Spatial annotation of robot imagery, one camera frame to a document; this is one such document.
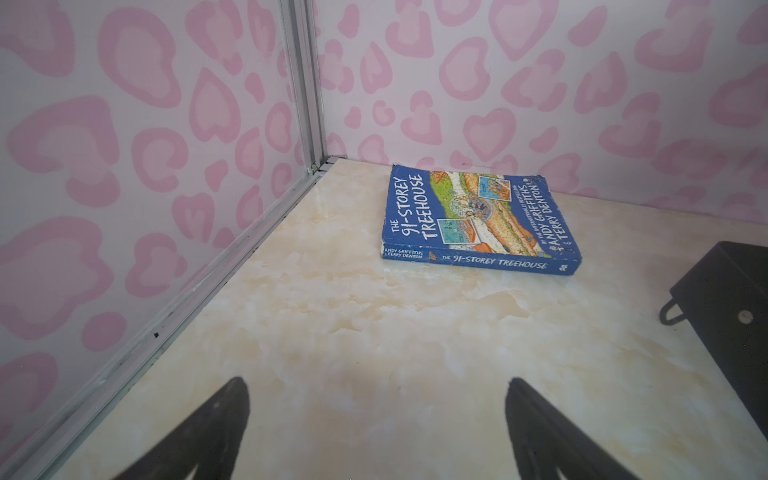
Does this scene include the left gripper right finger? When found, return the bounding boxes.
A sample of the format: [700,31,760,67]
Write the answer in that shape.
[505,377,635,479]

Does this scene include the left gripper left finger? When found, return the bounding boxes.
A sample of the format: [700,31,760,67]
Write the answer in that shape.
[117,377,250,479]

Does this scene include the blue treehouse book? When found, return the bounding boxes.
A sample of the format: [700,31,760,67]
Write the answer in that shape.
[381,165,582,276]

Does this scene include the black wire dish rack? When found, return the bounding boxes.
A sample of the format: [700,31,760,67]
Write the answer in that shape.
[659,241,767,434]

